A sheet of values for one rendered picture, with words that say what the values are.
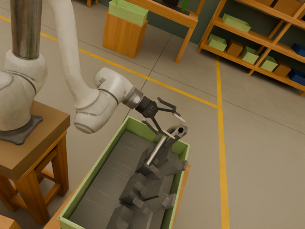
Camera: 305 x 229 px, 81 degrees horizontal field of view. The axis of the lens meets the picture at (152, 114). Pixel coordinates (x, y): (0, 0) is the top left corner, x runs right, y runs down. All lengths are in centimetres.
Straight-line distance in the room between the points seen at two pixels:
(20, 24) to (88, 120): 47
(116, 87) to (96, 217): 56
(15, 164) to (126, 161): 50
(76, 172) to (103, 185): 99
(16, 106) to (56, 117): 24
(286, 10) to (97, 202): 494
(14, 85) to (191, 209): 179
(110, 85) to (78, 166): 135
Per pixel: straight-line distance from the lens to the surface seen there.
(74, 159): 201
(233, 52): 519
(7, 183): 152
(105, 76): 75
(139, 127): 112
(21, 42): 96
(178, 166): 78
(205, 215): 213
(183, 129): 83
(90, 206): 94
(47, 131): 102
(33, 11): 90
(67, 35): 65
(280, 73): 569
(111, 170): 101
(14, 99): 89
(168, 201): 69
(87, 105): 65
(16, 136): 101
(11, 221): 91
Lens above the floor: 175
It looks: 43 degrees down
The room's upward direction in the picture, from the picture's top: 23 degrees clockwise
